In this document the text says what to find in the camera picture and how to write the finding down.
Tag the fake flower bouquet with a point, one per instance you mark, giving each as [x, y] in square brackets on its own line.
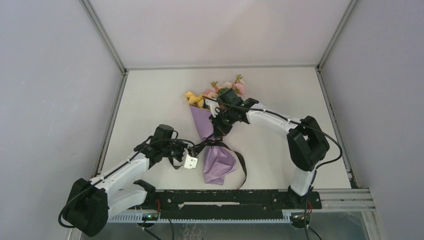
[238, 86]

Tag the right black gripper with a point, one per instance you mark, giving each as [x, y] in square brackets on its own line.
[219, 130]

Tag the purple pink wrapping paper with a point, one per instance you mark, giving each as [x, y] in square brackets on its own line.
[218, 161]

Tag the white slotted cable duct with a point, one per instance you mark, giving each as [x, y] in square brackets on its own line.
[155, 217]

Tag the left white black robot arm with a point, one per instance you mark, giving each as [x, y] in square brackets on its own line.
[91, 203]

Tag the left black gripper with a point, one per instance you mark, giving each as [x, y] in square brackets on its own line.
[184, 146]

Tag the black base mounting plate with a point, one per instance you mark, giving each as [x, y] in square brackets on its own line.
[227, 203]

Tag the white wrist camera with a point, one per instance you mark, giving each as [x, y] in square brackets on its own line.
[189, 162]
[213, 106]

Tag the aluminium frame rail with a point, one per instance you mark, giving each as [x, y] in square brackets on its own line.
[338, 199]

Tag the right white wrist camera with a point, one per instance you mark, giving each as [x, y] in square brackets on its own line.
[213, 106]

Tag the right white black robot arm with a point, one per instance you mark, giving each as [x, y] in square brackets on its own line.
[307, 144]

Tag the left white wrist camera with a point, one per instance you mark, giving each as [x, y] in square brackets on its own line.
[189, 162]

